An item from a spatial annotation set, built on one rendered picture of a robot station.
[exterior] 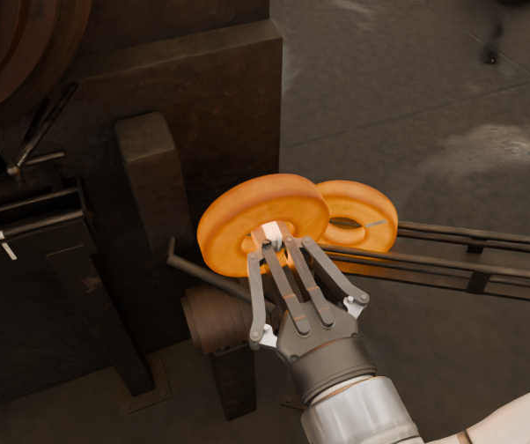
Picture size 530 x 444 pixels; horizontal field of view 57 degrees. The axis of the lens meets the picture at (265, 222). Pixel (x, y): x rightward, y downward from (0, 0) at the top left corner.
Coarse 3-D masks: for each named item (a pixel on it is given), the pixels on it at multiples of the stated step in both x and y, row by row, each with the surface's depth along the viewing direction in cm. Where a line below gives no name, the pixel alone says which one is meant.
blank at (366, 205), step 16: (320, 192) 68; (336, 192) 67; (352, 192) 66; (368, 192) 67; (336, 208) 68; (352, 208) 67; (368, 208) 67; (384, 208) 67; (368, 224) 69; (384, 224) 68; (320, 240) 75; (336, 240) 75; (352, 240) 74; (368, 240) 72; (384, 240) 71
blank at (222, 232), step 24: (240, 192) 50; (264, 192) 50; (288, 192) 50; (312, 192) 52; (216, 216) 51; (240, 216) 50; (264, 216) 52; (288, 216) 53; (312, 216) 55; (216, 240) 52; (240, 240) 54; (216, 264) 56; (240, 264) 58
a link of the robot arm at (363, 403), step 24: (336, 384) 42; (360, 384) 40; (384, 384) 41; (312, 408) 41; (336, 408) 40; (360, 408) 39; (384, 408) 39; (312, 432) 41; (336, 432) 39; (360, 432) 38; (384, 432) 38; (408, 432) 39
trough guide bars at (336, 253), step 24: (432, 240) 75; (456, 240) 74; (480, 240) 73; (504, 240) 71; (528, 240) 70; (384, 264) 73; (408, 264) 72; (432, 264) 70; (456, 264) 69; (480, 264) 69; (480, 288) 71
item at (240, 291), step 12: (168, 240) 83; (168, 252) 81; (180, 264) 81; (192, 264) 82; (204, 276) 82; (216, 276) 82; (228, 288) 82; (240, 288) 82; (264, 300) 81; (276, 312) 81
